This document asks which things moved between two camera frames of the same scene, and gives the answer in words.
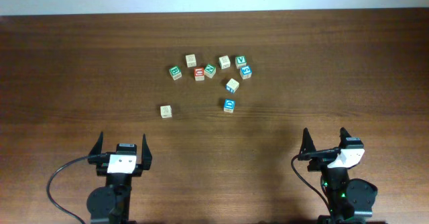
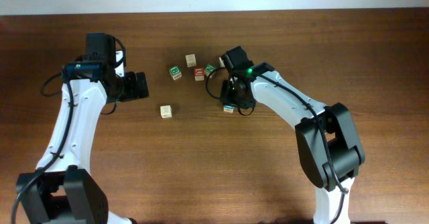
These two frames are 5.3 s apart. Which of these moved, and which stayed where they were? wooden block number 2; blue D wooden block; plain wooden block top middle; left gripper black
Moved: left gripper black
Stayed: plain wooden block top middle; wooden block number 2; blue D wooden block
